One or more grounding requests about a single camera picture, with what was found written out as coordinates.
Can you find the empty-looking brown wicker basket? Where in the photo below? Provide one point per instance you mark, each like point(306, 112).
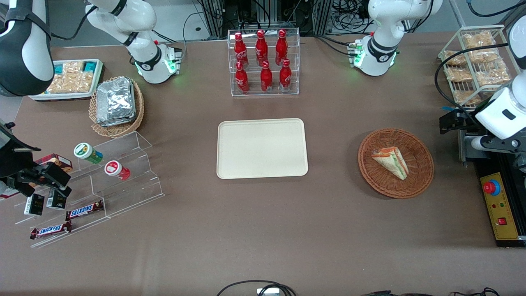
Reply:
point(419, 172)

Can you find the silver foil pack stack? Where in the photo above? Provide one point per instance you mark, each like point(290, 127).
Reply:
point(116, 100)

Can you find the grey metal box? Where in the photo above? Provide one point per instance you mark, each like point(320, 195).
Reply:
point(466, 148)

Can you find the black appliance housing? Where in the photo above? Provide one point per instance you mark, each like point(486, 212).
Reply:
point(485, 168)

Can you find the clear acrylic bottle rack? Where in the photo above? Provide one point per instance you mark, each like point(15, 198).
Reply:
point(296, 61)

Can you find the blue tape strip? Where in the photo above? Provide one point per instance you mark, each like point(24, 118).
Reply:
point(448, 108)

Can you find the clear cracker pack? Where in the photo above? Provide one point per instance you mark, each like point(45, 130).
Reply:
point(73, 68)
point(59, 84)
point(82, 81)

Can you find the triangle sandwich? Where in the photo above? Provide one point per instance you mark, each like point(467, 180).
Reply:
point(390, 162)

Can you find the Snickers chocolate bar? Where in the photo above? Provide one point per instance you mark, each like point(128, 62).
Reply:
point(84, 210)
point(50, 230)

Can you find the small silver device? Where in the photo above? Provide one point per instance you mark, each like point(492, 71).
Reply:
point(268, 292)

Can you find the clear snack bag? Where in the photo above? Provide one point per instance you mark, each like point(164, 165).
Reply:
point(485, 56)
point(464, 97)
point(493, 76)
point(458, 74)
point(477, 39)
point(454, 58)

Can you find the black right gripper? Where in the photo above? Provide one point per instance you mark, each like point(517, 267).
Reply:
point(12, 161)

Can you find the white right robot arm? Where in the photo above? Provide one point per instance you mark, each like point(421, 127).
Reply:
point(123, 16)

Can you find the aluminium frame rack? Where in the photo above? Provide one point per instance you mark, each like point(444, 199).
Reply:
point(213, 16)

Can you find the red snack can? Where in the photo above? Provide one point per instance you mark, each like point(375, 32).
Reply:
point(116, 169)

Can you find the white rectangular snack tray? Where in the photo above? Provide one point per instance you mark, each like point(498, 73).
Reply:
point(61, 97)

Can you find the beige plastic tray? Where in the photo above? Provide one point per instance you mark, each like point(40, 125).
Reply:
point(261, 148)

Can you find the red emergency stop button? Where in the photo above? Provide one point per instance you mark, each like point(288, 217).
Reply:
point(491, 187)

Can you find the clear acrylic step stand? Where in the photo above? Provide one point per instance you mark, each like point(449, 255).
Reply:
point(131, 193)

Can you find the oval wicker basket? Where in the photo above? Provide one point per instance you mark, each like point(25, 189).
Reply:
point(119, 130)

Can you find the yellow control panel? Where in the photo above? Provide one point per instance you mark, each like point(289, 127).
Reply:
point(501, 205)

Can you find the small black box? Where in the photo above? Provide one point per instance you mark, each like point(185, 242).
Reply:
point(56, 200)
point(34, 204)

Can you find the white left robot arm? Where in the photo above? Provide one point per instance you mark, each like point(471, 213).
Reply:
point(382, 24)

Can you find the green snack can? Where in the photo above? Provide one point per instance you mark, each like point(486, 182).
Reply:
point(88, 153)

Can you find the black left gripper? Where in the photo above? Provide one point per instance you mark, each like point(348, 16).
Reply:
point(463, 118)

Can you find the brown chocolate box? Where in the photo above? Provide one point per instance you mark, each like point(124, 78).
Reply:
point(57, 159)

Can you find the red cola bottle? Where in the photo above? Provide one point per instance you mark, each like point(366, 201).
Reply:
point(281, 46)
point(285, 76)
point(266, 77)
point(261, 47)
point(241, 78)
point(241, 50)

